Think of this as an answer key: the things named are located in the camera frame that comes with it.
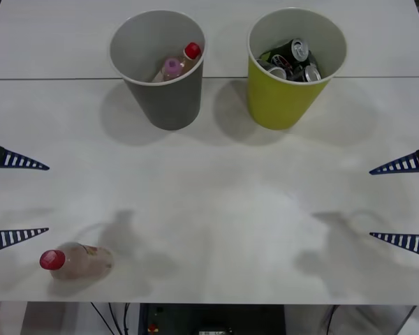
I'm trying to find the red-capped bottle with orange label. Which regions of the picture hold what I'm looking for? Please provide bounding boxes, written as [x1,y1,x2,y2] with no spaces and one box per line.
[39,241,115,282]

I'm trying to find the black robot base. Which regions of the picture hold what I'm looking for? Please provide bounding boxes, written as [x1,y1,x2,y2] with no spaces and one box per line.
[139,303,287,335]

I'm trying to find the silver-topped drink can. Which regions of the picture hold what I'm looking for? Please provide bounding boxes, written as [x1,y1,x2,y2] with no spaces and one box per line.
[265,65,288,80]
[302,64,323,82]

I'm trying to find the yellow-green plastic bin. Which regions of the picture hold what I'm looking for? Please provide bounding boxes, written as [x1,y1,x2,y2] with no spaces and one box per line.
[247,7,348,131]

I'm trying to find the black can with silver top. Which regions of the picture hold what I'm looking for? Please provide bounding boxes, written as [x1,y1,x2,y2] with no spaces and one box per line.
[261,38,310,64]

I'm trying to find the red and black can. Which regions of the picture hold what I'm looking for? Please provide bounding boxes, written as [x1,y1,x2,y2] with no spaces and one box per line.
[270,52,296,70]

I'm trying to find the grey plastic bin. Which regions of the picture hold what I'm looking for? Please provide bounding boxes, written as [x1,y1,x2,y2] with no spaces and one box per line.
[108,9,206,131]

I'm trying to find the pink-capped clear bottle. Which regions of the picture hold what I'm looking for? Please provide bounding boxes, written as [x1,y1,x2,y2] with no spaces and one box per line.
[152,57,183,84]

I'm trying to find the small red-capped clear bottle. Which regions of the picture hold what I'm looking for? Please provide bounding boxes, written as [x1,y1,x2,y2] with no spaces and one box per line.
[177,41,202,76]

